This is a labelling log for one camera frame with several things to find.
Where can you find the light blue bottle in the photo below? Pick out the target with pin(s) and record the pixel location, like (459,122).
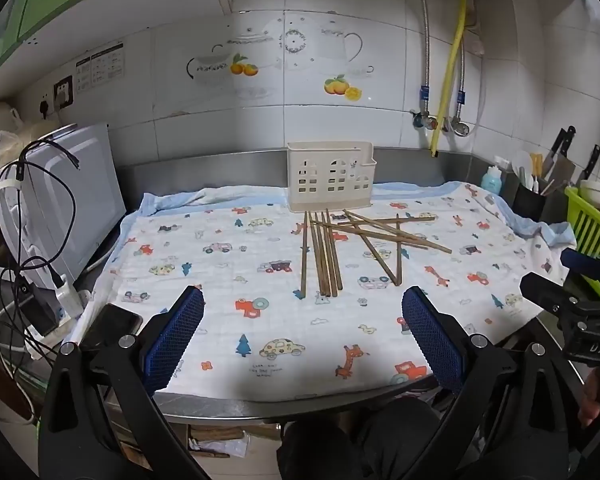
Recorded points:
(491,181)

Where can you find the person's black pants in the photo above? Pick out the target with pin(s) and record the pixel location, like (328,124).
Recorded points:
(360,440)

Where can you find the printed cartoon car blanket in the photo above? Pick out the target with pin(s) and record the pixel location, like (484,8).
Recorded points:
(260,350)

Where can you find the black smartphone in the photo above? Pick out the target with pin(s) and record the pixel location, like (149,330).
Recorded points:
(112,322)

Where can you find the white round basin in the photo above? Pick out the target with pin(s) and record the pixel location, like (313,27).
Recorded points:
(22,410)

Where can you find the cream plastic utensil holder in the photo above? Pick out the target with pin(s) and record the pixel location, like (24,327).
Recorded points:
(320,200)

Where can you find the pile of wooden chopsticks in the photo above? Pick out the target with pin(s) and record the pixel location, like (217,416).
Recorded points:
(325,260)

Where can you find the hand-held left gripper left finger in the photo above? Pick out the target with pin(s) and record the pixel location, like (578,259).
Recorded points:
(177,335)

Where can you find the green wall cabinet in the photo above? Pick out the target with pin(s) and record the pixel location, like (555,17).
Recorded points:
(10,35)

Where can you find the white wall notice sticker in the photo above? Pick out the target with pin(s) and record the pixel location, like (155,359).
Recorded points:
(100,67)

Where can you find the green dish rack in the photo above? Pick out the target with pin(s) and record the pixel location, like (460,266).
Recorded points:
(592,230)

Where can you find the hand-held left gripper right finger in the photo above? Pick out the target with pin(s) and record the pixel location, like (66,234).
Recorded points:
(432,340)

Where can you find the white charger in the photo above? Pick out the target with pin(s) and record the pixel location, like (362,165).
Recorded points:
(68,299)

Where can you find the black utensil cup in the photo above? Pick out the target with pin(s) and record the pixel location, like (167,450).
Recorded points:
(527,202)

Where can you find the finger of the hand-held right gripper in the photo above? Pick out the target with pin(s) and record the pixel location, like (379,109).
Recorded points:
(545,288)
(577,259)

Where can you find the person's right hand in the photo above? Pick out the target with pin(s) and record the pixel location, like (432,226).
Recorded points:
(592,402)

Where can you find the clear plastic bag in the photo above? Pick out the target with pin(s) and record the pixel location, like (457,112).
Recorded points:
(2,150)

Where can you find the metal water valve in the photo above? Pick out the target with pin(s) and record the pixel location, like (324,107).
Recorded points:
(461,126)

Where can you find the white microwave oven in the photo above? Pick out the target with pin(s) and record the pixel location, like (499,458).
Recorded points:
(87,185)

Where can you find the black power adapter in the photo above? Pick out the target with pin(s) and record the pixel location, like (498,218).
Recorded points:
(35,307)

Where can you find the white bowl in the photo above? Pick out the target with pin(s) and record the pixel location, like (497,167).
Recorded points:
(596,191)

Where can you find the white wall socket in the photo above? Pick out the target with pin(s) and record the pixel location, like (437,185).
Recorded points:
(45,107)

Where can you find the black wall socket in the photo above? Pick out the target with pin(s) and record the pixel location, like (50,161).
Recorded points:
(63,92)

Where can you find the beige kettle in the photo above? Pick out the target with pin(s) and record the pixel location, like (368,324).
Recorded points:
(2,115)

